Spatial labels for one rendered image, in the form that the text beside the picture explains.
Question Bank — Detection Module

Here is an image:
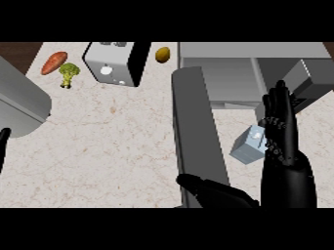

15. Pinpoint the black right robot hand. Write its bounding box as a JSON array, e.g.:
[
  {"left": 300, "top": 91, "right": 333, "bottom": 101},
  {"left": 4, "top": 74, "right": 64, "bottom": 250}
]
[{"left": 173, "top": 79, "right": 318, "bottom": 209}]

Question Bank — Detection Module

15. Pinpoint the pale blue milk carton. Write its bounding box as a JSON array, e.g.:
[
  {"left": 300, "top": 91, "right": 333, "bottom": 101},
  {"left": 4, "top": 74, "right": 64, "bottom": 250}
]
[{"left": 229, "top": 124, "right": 271, "bottom": 166}]

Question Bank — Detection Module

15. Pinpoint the grey microwave door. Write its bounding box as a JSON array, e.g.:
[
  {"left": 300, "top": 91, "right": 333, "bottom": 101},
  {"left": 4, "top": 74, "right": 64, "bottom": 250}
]
[{"left": 169, "top": 66, "right": 232, "bottom": 209}]

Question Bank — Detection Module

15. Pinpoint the grey microwave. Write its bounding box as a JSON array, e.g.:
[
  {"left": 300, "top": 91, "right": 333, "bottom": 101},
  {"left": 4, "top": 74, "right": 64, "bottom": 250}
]
[{"left": 176, "top": 42, "right": 334, "bottom": 122}]

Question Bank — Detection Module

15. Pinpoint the grey rounded appliance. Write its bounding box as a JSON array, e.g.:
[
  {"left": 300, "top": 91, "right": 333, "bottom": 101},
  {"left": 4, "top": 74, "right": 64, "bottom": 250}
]
[{"left": 0, "top": 42, "right": 53, "bottom": 139}]

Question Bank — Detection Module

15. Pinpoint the green broccoli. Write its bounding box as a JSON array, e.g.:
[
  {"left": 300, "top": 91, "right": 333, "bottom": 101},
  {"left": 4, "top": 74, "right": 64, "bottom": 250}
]
[{"left": 57, "top": 62, "right": 82, "bottom": 90}]

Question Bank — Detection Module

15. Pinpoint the orange carrot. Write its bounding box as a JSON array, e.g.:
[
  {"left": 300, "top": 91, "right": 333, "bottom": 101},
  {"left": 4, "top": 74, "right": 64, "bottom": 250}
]
[{"left": 39, "top": 51, "right": 69, "bottom": 76}]

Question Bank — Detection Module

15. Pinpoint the silver toaster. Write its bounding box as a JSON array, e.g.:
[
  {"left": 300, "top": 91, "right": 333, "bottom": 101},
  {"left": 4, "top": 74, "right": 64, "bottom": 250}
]
[{"left": 81, "top": 42, "right": 153, "bottom": 88}]

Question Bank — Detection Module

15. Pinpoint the brown potato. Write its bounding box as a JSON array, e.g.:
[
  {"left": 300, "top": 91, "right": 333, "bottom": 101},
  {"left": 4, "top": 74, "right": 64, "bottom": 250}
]
[{"left": 154, "top": 46, "right": 170, "bottom": 64}]

